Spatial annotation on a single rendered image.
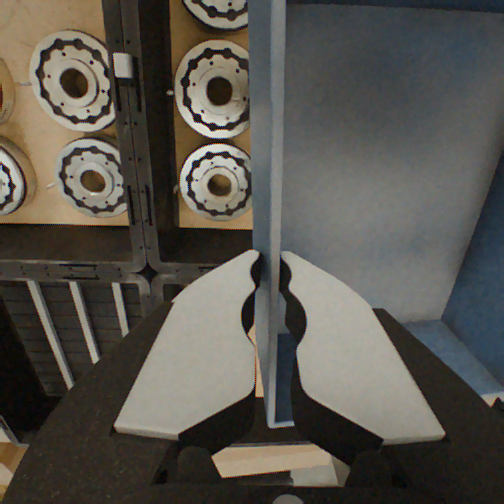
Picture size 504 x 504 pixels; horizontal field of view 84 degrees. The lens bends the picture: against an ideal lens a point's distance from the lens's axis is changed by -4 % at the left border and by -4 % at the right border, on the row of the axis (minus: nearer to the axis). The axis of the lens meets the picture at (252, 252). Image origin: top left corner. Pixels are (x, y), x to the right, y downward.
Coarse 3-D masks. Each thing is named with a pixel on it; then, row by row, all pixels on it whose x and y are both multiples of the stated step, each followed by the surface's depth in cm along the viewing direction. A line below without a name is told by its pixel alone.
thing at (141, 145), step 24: (120, 0) 22; (144, 72) 25; (144, 96) 26; (144, 120) 27; (144, 144) 28; (144, 168) 29; (144, 192) 30; (144, 216) 31; (168, 264) 34; (192, 264) 35; (216, 264) 35
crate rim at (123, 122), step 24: (120, 24) 23; (120, 48) 24; (120, 96) 26; (120, 120) 27; (120, 144) 28; (144, 240) 33; (0, 264) 33; (24, 264) 33; (48, 264) 33; (72, 264) 35; (96, 264) 34; (120, 264) 34; (144, 264) 34
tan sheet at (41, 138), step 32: (0, 0) 29; (32, 0) 29; (64, 0) 29; (96, 0) 30; (0, 32) 30; (32, 32) 30; (96, 32) 31; (32, 96) 34; (0, 128) 35; (32, 128) 35; (64, 128) 35; (32, 160) 37; (96, 224) 42; (128, 224) 42
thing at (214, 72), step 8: (208, 72) 31; (216, 72) 31; (224, 72) 31; (232, 72) 31; (200, 80) 31; (208, 80) 31; (232, 80) 31; (200, 88) 31; (232, 88) 32; (240, 88) 32; (200, 96) 32; (232, 96) 32; (240, 96) 32; (208, 104) 32; (232, 104) 32; (216, 112) 33; (224, 112) 33
